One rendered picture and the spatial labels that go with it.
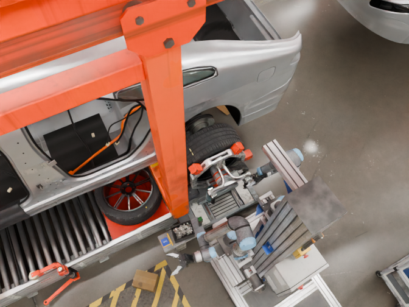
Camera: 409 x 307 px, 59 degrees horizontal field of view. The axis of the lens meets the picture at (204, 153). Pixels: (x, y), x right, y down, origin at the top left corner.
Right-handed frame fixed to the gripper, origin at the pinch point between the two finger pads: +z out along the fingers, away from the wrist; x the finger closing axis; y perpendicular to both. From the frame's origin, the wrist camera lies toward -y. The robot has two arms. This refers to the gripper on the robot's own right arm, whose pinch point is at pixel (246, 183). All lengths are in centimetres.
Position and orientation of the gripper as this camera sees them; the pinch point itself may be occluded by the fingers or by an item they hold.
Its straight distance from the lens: 331.0
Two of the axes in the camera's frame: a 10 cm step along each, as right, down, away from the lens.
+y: 0.2, -4.4, -9.0
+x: 4.6, 8.0, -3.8
